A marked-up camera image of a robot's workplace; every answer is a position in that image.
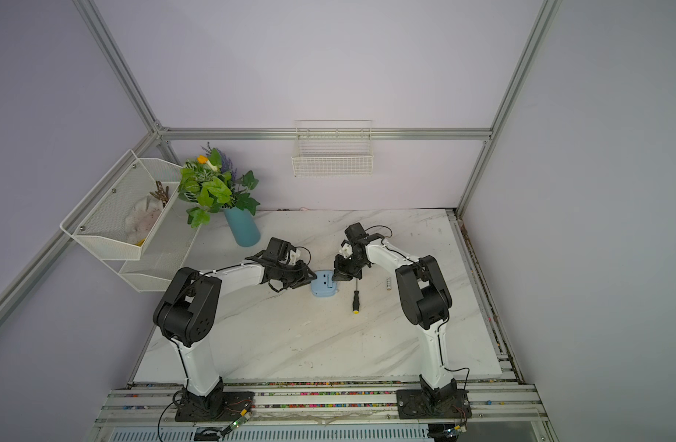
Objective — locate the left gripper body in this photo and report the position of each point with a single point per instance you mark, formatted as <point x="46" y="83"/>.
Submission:
<point x="293" y="274"/>

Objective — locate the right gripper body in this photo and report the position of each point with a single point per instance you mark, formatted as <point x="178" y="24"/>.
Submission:
<point x="350" y="267"/>

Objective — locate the black yellow screwdriver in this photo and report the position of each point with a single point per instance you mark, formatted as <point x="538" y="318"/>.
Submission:
<point x="356" y="298"/>

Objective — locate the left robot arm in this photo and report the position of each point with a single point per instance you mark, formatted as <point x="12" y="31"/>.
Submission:
<point x="187" y="311"/>

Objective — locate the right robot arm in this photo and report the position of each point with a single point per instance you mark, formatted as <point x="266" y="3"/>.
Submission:
<point x="424" y="296"/>

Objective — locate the teal vase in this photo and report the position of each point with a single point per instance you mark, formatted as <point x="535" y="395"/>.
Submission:
<point x="242" y="227"/>

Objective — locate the artificial green plant bouquet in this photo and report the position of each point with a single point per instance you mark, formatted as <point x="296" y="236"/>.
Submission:
<point x="211" y="184"/>

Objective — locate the brown twigs in shelf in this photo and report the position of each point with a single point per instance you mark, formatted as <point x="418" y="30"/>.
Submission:
<point x="161" y="194"/>

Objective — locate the white cloth in shelf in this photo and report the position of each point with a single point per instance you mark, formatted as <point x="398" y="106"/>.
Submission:
<point x="141" y="219"/>

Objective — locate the white two-tier mesh shelf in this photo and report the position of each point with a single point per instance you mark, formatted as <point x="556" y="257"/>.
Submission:
<point x="97" y="223"/>

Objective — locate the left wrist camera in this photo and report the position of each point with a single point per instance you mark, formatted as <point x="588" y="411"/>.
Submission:
<point x="293" y="257"/>

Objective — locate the white wire wall basket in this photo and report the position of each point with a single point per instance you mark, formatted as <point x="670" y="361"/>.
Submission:
<point x="333" y="148"/>

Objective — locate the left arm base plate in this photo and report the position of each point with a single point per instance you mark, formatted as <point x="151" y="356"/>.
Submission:
<point x="218" y="407"/>

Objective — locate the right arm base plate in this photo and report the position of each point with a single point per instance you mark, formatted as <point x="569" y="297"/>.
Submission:
<point x="418" y="404"/>

